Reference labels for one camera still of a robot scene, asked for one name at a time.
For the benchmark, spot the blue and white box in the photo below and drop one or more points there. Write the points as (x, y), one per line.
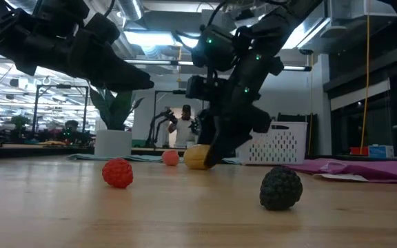
(381, 151)

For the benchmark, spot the tan toy potato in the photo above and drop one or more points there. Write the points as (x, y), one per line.
(195, 156)

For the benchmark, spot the bright ceiling light panel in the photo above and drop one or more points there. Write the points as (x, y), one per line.
(150, 38)

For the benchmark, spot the white perforated plastic basket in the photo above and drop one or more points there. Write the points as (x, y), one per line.
(281, 144)

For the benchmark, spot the red box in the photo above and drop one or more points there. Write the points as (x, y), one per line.
(358, 151)

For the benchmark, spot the white paper label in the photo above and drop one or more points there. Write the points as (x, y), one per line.
(333, 176)

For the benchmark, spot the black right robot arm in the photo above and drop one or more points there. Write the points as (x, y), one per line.
(281, 20)

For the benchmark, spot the red toy raspberry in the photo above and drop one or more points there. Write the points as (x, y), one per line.
(117, 173)

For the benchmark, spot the artificial green plant white pot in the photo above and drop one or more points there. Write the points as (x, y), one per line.
(113, 143)

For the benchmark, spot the silver ceiling duct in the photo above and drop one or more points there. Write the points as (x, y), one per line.
(131, 8)

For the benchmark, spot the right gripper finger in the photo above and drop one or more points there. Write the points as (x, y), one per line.
(226, 144)
(206, 127)

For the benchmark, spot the black robot station frame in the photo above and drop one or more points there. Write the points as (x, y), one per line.
(50, 86)
(178, 92)

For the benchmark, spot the pink toy peach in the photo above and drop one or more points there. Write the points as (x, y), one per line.
(170, 157)

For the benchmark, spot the black background robot arm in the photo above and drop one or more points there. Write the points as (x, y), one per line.
(159, 124)

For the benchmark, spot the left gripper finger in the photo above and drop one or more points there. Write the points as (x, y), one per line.
(109, 72)

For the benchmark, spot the green background plant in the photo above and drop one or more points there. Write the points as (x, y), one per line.
(19, 121)

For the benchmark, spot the purple cloth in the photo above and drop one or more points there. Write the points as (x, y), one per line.
(357, 170)

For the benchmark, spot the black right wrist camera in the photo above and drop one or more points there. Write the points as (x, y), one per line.
(205, 87)

